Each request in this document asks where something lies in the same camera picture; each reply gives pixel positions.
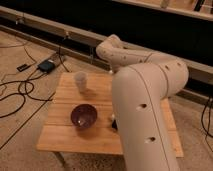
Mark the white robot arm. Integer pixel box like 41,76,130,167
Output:
96,35,189,171

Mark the purple ceramic bowl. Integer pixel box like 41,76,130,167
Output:
70,104,97,129

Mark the black smartphone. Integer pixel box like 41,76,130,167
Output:
111,120,118,130

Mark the black power adapter box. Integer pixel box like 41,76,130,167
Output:
38,60,55,73

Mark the small black device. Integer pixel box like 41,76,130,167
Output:
17,64,30,72

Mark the long wooden beam rail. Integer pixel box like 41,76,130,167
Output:
0,6,213,83

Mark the black floor cable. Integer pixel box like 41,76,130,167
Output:
0,39,70,119

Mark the black cable at right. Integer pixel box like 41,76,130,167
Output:
200,96,213,139

